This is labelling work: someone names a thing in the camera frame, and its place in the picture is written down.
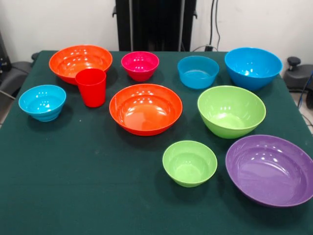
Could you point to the purple bowl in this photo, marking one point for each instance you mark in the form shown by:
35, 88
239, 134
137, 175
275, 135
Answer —
269, 171

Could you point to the black pedestal leg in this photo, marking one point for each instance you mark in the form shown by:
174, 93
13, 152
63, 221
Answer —
298, 76
14, 73

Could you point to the translucent blue straight-sided bowl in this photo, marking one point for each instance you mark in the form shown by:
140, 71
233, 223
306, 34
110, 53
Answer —
198, 76

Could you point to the small green bowl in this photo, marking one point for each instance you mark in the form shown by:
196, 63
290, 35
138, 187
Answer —
189, 166

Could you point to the small blue ribbed bowl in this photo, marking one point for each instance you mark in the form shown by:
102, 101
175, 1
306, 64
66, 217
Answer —
41, 102

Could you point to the large blue bowl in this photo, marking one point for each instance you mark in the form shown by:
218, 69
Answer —
252, 68

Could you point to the dark green tablecloth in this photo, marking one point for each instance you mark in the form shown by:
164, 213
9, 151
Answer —
73, 171

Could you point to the orange bowl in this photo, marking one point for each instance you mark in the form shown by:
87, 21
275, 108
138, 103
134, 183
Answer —
68, 61
146, 115

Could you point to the large green bowl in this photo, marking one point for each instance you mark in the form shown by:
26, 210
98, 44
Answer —
230, 115

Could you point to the red cup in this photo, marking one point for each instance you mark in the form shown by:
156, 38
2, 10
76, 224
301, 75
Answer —
91, 90

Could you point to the pink bowl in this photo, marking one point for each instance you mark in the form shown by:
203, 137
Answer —
140, 66

